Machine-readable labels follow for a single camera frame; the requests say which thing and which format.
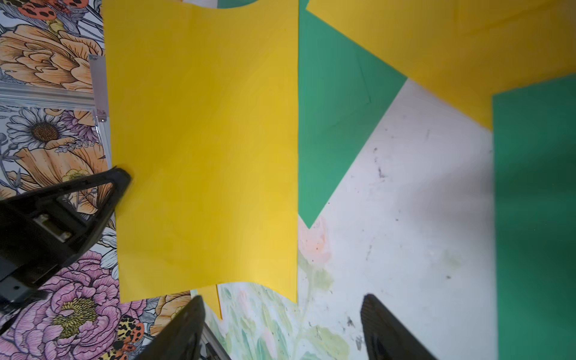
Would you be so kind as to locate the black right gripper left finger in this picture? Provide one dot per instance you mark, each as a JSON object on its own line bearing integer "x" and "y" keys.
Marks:
{"x": 180, "y": 339}

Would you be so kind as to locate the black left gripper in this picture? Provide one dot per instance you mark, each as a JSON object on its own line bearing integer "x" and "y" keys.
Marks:
{"x": 41, "y": 233}

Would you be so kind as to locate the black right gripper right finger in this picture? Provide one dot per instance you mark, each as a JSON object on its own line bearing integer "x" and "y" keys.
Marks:
{"x": 386, "y": 337}

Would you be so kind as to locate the yellow paper sheet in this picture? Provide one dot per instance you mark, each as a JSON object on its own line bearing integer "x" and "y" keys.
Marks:
{"x": 204, "y": 116}
{"x": 463, "y": 52}
{"x": 211, "y": 298}

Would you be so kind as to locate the large green paper sheet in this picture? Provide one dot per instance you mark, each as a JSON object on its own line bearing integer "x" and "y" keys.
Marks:
{"x": 534, "y": 173}

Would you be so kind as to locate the yellow paper sheet top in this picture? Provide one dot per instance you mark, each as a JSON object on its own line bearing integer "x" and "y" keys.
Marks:
{"x": 463, "y": 52}

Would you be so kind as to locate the aluminium corner post left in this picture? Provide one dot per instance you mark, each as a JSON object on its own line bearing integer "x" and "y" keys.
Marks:
{"x": 43, "y": 97}

